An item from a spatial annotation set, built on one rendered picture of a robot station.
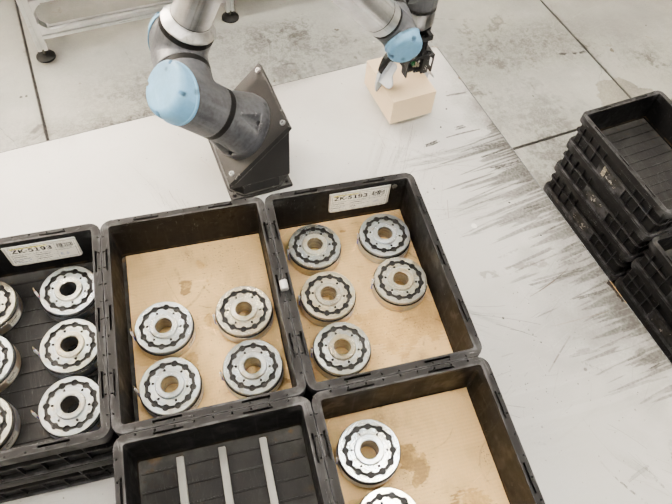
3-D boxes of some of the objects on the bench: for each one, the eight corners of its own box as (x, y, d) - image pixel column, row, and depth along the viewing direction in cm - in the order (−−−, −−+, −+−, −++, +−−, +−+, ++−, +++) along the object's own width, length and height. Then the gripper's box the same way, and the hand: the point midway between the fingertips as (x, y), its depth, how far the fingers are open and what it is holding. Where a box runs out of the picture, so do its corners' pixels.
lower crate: (-23, 311, 126) (-50, 282, 116) (128, 284, 131) (114, 254, 121) (-36, 514, 106) (-71, 500, 96) (143, 473, 111) (128, 455, 101)
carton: (364, 83, 166) (367, 60, 159) (404, 73, 169) (408, 50, 162) (389, 124, 158) (393, 102, 152) (430, 112, 161) (436, 91, 155)
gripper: (388, 44, 136) (377, 110, 153) (463, 26, 141) (445, 92, 158) (372, 20, 140) (363, 87, 157) (446, 4, 145) (430, 70, 162)
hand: (400, 82), depth 159 cm, fingers closed on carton, 14 cm apart
